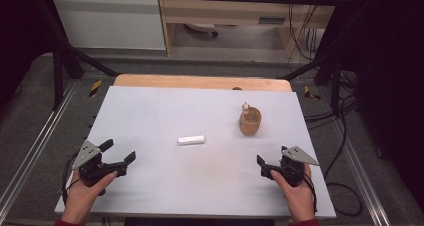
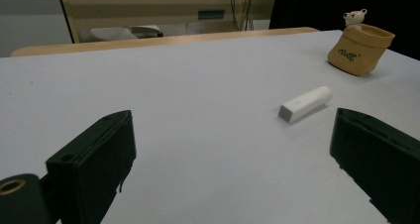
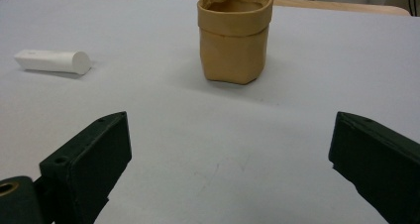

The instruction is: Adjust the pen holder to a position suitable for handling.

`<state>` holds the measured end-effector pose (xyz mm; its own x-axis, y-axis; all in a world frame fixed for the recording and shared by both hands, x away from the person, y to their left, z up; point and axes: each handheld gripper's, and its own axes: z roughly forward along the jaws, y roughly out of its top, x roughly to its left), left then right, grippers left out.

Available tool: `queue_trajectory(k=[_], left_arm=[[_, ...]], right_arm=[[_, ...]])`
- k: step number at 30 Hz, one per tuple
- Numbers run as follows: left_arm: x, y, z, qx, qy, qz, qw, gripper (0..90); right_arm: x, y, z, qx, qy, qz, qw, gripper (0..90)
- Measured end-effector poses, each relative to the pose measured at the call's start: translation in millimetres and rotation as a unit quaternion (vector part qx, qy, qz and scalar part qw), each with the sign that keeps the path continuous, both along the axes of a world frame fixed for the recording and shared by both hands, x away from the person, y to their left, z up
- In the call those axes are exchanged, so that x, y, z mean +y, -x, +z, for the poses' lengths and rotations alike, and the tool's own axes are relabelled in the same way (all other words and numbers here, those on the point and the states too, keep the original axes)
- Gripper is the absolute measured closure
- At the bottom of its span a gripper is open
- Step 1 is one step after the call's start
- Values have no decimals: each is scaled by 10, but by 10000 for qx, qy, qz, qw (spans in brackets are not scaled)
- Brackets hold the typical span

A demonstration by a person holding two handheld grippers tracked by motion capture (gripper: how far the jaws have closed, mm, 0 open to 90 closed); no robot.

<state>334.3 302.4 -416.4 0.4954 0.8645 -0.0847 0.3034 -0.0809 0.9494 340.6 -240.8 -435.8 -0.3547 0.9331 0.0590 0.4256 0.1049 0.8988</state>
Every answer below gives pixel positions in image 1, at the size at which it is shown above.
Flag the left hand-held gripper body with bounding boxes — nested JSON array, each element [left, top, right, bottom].
[[71, 139, 129, 196]]

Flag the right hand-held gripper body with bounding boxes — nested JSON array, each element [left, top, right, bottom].
[[260, 145, 320, 188]]

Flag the person's right hand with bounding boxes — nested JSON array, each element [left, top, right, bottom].
[[269, 163, 317, 224]]

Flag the person's left hand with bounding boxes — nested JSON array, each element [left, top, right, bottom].
[[59, 169, 120, 226]]

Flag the tan wooden cup with figure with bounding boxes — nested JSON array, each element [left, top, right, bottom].
[[238, 101, 263, 137]]

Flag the yellow black floor tape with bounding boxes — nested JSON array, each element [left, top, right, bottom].
[[88, 79, 103, 98], [303, 85, 322, 101]]

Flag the white cylinder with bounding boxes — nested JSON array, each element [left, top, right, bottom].
[[177, 134, 206, 147]]

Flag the wooden table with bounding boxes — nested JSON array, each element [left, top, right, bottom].
[[113, 73, 293, 93]]

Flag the white cabinet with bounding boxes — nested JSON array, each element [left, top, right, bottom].
[[51, 0, 167, 51]]

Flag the office chair base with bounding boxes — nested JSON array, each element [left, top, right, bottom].
[[183, 22, 220, 38]]

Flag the light wooden desk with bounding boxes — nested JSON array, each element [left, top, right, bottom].
[[156, 0, 344, 58]]

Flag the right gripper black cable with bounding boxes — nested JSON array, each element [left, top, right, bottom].
[[301, 172, 319, 214]]

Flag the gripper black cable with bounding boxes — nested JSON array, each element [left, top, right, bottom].
[[59, 151, 80, 205], [301, 172, 319, 214]]

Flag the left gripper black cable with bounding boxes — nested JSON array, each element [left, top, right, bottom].
[[59, 151, 80, 205]]

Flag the black floor cable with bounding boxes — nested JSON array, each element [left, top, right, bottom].
[[303, 70, 364, 218]]

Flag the aluminium floor rail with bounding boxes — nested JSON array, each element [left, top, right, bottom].
[[0, 81, 80, 217], [328, 117, 392, 226]]

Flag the hanging black cables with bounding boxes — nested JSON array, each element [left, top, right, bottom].
[[287, 0, 329, 62]]

